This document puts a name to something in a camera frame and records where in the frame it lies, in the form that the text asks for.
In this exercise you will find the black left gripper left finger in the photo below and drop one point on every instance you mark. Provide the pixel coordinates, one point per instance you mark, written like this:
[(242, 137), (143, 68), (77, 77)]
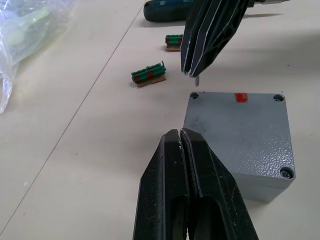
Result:
[(155, 180)]

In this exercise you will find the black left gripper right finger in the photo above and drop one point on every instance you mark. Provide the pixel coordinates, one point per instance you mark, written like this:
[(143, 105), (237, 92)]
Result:
[(215, 190)]

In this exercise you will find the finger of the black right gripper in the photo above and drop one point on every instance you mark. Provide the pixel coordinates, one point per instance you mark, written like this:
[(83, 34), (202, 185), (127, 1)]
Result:
[(222, 27), (196, 32)]

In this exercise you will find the small silver screw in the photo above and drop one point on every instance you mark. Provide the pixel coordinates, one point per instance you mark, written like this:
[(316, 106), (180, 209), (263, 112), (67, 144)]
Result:
[(197, 81)]

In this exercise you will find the green screw holder on cardboard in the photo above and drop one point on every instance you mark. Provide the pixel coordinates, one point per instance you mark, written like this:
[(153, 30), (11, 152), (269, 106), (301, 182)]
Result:
[(173, 41), (147, 75)]

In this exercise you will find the dark teal electric screwdriver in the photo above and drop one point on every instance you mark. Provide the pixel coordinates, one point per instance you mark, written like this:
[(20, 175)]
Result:
[(165, 11)]

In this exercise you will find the grey metal box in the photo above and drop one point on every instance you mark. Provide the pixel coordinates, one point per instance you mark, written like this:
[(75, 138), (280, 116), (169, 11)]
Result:
[(265, 191)]

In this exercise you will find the grey metal box lid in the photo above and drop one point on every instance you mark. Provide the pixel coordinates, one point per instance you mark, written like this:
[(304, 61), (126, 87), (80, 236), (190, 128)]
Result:
[(240, 132)]

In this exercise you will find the silver lid corner screw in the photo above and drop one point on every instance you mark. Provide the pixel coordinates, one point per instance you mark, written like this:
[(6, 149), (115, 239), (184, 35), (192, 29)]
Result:
[(286, 173), (279, 98)]

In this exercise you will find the clear plastic bag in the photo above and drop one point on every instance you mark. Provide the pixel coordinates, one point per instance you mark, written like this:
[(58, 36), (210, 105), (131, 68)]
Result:
[(22, 37)]

